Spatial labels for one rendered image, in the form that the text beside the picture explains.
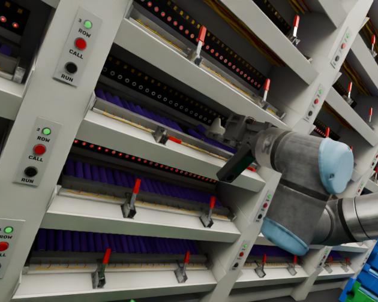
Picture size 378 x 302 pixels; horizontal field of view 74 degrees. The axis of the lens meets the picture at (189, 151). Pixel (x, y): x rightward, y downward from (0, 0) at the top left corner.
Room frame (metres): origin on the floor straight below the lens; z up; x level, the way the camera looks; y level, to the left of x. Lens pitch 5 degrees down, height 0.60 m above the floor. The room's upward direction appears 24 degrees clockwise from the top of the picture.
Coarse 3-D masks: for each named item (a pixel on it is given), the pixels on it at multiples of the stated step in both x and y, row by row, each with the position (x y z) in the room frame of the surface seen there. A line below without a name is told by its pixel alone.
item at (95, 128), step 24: (144, 96) 0.69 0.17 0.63; (96, 120) 0.48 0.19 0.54; (192, 120) 0.80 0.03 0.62; (96, 144) 0.49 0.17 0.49; (120, 144) 0.51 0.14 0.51; (144, 144) 0.54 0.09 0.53; (168, 144) 0.59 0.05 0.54; (192, 168) 0.64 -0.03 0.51; (216, 168) 0.68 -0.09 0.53; (264, 168) 0.84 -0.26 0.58
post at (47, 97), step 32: (64, 0) 0.40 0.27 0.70; (96, 0) 0.42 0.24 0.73; (128, 0) 0.45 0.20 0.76; (64, 32) 0.41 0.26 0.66; (96, 64) 0.45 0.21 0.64; (32, 96) 0.40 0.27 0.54; (64, 96) 0.43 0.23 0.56; (32, 128) 0.41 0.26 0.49; (64, 128) 0.44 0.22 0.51; (0, 160) 0.40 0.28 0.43; (64, 160) 0.45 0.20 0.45; (0, 192) 0.41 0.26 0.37; (32, 192) 0.43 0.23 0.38; (32, 224) 0.45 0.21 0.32; (0, 288) 0.44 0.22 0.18
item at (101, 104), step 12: (96, 96) 0.52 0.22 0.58; (108, 108) 0.52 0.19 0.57; (120, 108) 0.54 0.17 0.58; (132, 120) 0.56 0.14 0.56; (144, 120) 0.57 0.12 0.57; (168, 132) 0.62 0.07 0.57; (180, 132) 0.65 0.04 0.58; (192, 144) 0.67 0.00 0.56; (204, 144) 0.69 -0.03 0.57; (216, 156) 0.71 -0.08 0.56; (228, 156) 0.76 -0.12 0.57
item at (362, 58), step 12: (360, 36) 0.89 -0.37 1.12; (372, 36) 1.02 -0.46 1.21; (360, 48) 0.93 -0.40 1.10; (372, 48) 1.00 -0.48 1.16; (348, 60) 1.13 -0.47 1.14; (360, 60) 0.96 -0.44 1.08; (372, 60) 0.99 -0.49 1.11; (360, 72) 1.17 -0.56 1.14; (372, 72) 1.03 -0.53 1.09; (360, 84) 1.26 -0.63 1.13; (372, 84) 1.23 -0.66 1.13; (372, 96) 1.32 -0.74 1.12
